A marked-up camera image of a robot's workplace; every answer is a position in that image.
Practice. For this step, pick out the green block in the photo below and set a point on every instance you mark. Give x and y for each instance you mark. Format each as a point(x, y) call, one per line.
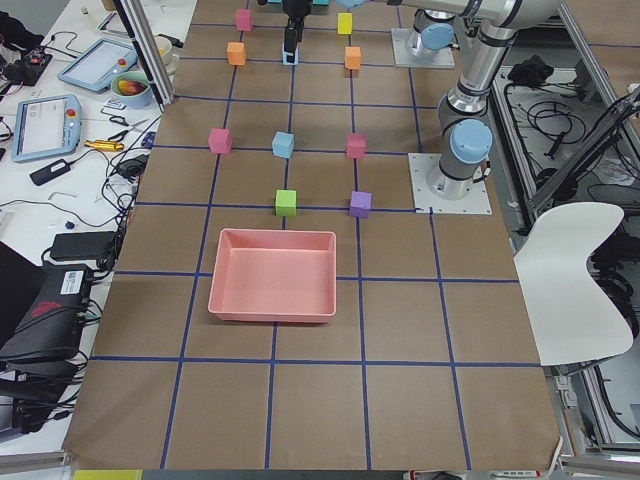
point(286, 203)

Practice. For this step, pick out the teach pendant near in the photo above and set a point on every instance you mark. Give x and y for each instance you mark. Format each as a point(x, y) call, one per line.
point(46, 127)

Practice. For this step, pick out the purple block left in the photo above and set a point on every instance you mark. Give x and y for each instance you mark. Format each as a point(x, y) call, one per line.
point(360, 204)

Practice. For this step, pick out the orange block near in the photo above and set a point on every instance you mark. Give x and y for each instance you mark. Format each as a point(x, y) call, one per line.
point(353, 58)

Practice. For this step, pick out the teach pendant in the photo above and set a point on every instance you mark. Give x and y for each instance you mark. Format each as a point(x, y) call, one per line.
point(95, 69)
point(46, 127)

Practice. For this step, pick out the pink block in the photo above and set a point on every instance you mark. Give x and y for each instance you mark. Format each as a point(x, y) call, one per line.
point(356, 146)
point(244, 20)
point(220, 141)

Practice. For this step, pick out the pink block far right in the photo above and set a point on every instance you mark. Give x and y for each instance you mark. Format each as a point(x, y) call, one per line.
point(244, 20)

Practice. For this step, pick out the small black power brick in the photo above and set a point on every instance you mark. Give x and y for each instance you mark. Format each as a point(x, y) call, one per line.
point(50, 172)

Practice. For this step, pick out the orange block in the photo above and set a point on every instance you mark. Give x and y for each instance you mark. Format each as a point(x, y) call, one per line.
point(353, 58)
point(236, 53)

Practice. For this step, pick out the teach pendant far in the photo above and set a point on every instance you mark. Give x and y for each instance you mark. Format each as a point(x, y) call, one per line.
point(95, 69)

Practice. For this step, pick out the aluminium frame post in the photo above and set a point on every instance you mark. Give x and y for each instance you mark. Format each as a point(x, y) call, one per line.
point(138, 30)

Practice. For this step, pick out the green bowl with fruit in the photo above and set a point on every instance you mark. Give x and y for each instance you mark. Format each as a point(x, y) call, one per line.
point(132, 88)

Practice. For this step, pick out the pink tray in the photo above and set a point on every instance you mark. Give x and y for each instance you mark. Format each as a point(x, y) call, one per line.
point(274, 276)

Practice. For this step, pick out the white chair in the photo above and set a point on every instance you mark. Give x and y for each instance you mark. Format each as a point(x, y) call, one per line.
point(571, 317)

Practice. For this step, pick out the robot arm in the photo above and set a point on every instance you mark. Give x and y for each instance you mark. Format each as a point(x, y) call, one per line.
point(422, 18)
point(467, 140)

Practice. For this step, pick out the orange block far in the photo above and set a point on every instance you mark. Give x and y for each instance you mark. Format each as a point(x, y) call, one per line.
point(236, 53)

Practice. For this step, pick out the pink block far left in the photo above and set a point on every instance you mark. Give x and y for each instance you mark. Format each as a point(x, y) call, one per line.
point(220, 141)

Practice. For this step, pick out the scissors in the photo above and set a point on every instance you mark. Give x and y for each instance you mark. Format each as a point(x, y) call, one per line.
point(127, 127)

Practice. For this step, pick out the light blue block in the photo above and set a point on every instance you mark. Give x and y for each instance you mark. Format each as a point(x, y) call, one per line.
point(283, 144)
point(290, 58)

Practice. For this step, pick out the black power adapter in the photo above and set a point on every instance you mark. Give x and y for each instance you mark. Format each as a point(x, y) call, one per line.
point(81, 246)

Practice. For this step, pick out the yellow block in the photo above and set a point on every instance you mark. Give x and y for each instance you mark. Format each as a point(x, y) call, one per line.
point(344, 23)

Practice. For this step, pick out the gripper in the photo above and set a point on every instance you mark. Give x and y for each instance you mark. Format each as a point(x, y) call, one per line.
point(295, 8)

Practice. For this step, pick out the pink block near left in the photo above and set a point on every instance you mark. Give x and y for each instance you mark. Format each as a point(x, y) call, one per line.
point(356, 146)

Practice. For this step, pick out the gold cylinder tool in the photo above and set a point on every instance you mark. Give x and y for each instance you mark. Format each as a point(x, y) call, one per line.
point(105, 145)

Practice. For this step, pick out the black computer box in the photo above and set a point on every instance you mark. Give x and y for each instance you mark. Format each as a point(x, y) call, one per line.
point(51, 328)

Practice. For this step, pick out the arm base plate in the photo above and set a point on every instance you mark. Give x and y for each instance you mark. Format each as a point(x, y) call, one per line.
point(435, 193)
point(425, 55)

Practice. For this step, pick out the beige bowl with lemon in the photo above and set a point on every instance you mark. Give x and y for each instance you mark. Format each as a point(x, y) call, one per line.
point(165, 48)

